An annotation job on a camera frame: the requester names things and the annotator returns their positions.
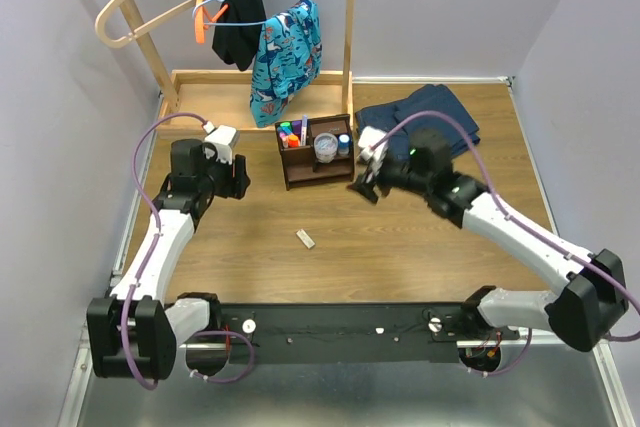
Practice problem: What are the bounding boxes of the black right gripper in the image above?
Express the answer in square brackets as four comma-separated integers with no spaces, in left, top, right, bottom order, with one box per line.
[346,148,432,204]

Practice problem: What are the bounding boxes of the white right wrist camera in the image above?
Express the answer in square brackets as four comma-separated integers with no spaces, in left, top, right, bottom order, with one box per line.
[358,126,388,183]

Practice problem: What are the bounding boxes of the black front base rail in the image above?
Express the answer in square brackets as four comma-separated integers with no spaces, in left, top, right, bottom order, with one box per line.
[187,300,519,370]

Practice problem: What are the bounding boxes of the clear paper clip jar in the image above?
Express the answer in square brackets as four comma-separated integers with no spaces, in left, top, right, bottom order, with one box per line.
[313,132,339,164]

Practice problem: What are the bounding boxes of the black highlighter orange cap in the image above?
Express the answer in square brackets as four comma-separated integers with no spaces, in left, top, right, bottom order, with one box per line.
[288,134,300,148]

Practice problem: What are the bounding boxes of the wooden clothes rack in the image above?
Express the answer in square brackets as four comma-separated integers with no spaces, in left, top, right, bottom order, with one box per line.
[136,0,355,134]

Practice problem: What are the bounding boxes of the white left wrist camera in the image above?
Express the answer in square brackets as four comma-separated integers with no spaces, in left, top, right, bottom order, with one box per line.
[203,121,239,165]

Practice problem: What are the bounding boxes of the folded blue jeans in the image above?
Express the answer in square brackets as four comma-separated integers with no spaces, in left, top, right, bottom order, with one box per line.
[356,85,480,161]

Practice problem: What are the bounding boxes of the grey blue glue stick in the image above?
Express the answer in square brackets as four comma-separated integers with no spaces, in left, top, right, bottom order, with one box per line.
[337,134,351,157]

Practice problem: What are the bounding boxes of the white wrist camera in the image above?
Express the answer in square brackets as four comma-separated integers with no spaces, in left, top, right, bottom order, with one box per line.
[203,121,239,165]
[358,126,388,183]

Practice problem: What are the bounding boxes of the aluminium frame rail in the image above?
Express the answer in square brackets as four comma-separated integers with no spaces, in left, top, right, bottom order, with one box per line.
[60,303,635,426]

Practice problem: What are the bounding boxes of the black hanging garment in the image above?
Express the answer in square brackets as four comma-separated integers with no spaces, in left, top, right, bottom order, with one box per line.
[212,0,266,71]

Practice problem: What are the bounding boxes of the white eraser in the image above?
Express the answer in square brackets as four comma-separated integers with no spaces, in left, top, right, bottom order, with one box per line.
[296,229,316,249]

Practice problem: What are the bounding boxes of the blue patterned shorts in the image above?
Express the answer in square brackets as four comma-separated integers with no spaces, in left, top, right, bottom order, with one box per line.
[249,0,323,128]

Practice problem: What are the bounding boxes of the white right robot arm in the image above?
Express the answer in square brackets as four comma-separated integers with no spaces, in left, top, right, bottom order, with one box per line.
[349,127,628,352]

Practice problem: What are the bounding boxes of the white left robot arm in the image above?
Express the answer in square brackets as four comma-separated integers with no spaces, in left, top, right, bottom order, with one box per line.
[86,127,250,389]

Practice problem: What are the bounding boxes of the dark wooden desk organizer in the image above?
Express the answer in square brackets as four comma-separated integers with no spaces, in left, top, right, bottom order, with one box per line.
[275,114,355,190]

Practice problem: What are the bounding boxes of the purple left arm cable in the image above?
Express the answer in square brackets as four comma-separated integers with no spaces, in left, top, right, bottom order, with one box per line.
[119,112,257,391]

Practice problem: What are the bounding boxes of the white marker lavender cap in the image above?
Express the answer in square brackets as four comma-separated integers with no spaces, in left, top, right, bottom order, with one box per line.
[300,115,308,146]

